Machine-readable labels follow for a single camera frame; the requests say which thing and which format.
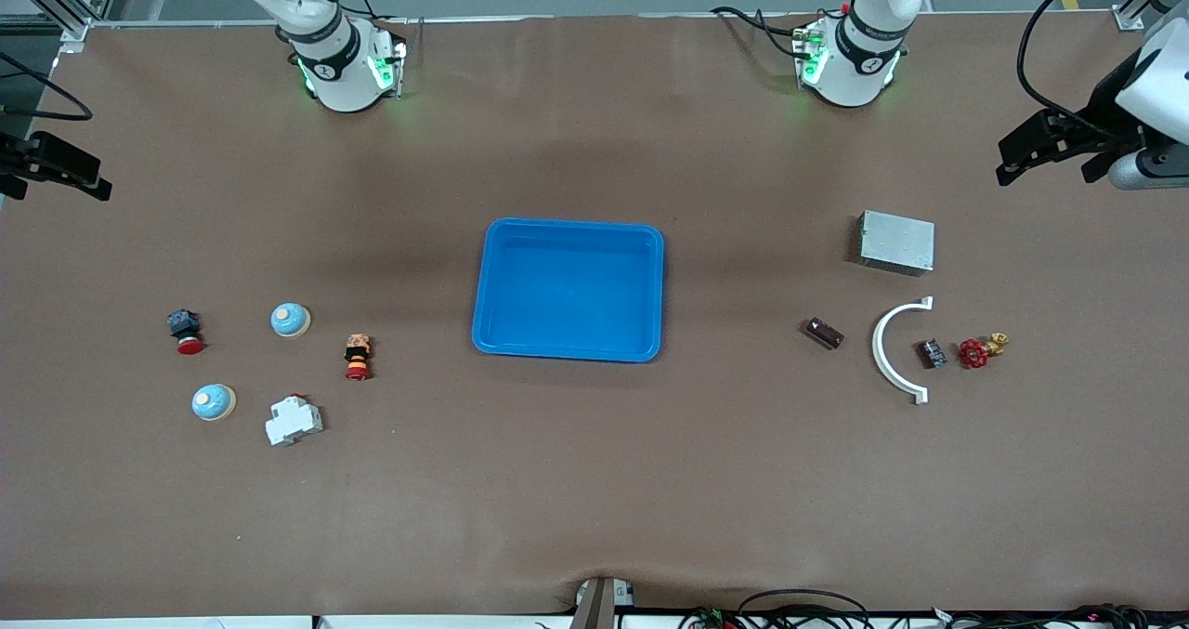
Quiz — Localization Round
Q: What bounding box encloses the blue dome call bell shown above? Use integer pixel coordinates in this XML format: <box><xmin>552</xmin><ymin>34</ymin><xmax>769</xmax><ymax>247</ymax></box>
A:
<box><xmin>191</xmin><ymin>383</ymin><xmax>237</xmax><ymax>423</ymax></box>
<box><xmin>270</xmin><ymin>302</ymin><xmax>312</xmax><ymax>339</ymax></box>

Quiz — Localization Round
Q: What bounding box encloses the blue plastic tray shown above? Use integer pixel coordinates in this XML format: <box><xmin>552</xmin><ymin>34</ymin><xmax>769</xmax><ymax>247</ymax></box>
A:
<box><xmin>471</xmin><ymin>217</ymin><xmax>666</xmax><ymax>363</ymax></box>

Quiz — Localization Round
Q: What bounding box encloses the silver metal power supply box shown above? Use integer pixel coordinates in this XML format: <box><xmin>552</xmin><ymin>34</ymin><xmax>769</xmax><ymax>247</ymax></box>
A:
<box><xmin>856</xmin><ymin>209</ymin><xmax>936</xmax><ymax>277</ymax></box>

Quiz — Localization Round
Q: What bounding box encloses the red mushroom push button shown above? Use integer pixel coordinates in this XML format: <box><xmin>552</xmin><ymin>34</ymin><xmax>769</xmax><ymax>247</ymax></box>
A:
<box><xmin>167</xmin><ymin>308</ymin><xmax>207</xmax><ymax>356</ymax></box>

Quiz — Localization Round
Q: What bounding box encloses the brass valve red handwheel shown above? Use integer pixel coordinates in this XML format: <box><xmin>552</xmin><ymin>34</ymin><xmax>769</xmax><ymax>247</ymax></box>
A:
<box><xmin>958</xmin><ymin>332</ymin><xmax>1010</xmax><ymax>371</ymax></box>

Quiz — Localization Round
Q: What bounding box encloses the white circuit breaker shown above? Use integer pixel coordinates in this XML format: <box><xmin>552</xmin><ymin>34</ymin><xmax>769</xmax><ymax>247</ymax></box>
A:
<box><xmin>265</xmin><ymin>394</ymin><xmax>324</xmax><ymax>447</ymax></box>

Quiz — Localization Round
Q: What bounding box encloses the brown table cover sheet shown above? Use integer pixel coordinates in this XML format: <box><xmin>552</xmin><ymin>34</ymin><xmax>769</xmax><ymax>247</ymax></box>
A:
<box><xmin>0</xmin><ymin>11</ymin><xmax>1189</xmax><ymax>621</ymax></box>

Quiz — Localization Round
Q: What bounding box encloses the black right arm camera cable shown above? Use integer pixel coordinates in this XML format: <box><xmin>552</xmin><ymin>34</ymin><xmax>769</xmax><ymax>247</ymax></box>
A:
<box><xmin>0</xmin><ymin>51</ymin><xmax>95</xmax><ymax>123</ymax></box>

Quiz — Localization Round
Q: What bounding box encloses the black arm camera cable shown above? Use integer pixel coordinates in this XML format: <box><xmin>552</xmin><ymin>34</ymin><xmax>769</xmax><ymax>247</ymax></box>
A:
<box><xmin>1016</xmin><ymin>0</ymin><xmax>1120</xmax><ymax>126</ymax></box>
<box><xmin>0</xmin><ymin>51</ymin><xmax>95</xmax><ymax>123</ymax></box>

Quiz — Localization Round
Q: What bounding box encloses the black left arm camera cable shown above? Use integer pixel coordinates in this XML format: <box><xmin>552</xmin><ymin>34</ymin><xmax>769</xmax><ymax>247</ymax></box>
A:
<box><xmin>1016</xmin><ymin>0</ymin><xmax>1120</xmax><ymax>126</ymax></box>

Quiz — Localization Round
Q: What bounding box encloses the white curved plastic bracket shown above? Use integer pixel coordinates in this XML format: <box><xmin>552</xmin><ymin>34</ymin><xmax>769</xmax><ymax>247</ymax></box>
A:
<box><xmin>871</xmin><ymin>296</ymin><xmax>934</xmax><ymax>405</ymax></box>

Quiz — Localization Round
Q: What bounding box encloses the black left base cable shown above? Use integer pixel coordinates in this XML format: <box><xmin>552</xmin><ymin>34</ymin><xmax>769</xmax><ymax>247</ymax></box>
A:
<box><xmin>711</xmin><ymin>5</ymin><xmax>809</xmax><ymax>63</ymax></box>

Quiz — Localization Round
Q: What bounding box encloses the black cable bundle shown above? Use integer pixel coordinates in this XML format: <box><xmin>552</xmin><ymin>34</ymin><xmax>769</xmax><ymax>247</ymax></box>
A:
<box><xmin>929</xmin><ymin>603</ymin><xmax>1189</xmax><ymax>629</ymax></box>

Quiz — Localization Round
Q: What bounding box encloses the black looped cable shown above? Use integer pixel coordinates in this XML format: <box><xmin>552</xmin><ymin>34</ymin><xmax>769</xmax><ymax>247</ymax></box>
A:
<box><xmin>737</xmin><ymin>588</ymin><xmax>871</xmax><ymax>629</ymax></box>

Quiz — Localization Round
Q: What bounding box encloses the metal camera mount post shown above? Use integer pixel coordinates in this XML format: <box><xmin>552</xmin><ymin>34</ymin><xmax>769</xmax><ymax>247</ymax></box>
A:
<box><xmin>568</xmin><ymin>576</ymin><xmax>635</xmax><ymax>629</ymax></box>

